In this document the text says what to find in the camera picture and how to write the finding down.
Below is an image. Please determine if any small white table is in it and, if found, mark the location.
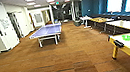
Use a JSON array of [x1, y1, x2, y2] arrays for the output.
[[78, 15, 93, 29]]

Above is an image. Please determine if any dark wall bench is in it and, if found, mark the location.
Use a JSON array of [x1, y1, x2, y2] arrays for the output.
[[89, 9, 130, 28]]

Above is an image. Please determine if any grey framed wall panel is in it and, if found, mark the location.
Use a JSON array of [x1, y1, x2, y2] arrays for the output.
[[33, 11, 44, 24]]

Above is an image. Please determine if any white paper wall notice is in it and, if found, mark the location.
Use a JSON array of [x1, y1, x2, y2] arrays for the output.
[[0, 17, 11, 31]]

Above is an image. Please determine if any yellow top dark table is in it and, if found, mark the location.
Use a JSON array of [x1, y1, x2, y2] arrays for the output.
[[88, 14, 116, 36]]

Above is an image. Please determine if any green bowl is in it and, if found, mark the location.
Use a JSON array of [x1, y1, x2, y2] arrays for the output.
[[121, 33, 130, 43]]

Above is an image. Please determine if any blue ping pong table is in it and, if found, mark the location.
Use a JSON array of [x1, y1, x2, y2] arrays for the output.
[[27, 22, 65, 49]]

